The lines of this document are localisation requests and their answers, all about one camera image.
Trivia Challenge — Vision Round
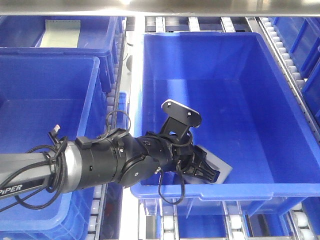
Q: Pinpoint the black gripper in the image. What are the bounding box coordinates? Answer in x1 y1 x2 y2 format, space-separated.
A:
144 131 221 184

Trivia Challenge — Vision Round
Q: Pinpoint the gray foam base block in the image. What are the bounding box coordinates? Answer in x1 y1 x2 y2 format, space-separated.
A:
199 145 233 184

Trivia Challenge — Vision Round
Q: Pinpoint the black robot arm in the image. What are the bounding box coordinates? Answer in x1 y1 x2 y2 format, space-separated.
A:
0 128 221 199

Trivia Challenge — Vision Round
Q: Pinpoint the blue target bin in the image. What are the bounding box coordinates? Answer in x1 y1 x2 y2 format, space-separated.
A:
130 32 320 201

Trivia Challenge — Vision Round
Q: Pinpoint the blue bin with gray sheet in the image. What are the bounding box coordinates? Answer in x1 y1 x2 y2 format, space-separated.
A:
0 15 124 93

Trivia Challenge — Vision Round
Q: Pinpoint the blue bin left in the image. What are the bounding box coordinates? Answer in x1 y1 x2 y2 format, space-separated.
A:
0 47 108 226

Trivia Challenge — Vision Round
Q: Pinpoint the roller conveyor rack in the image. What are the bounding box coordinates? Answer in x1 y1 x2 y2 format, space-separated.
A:
87 15 320 240

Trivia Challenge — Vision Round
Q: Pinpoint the gray wrist camera mount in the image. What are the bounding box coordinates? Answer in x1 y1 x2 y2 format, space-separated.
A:
159 99 202 145

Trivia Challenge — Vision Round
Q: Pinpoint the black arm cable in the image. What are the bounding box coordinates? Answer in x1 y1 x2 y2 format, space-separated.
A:
0 109 187 213

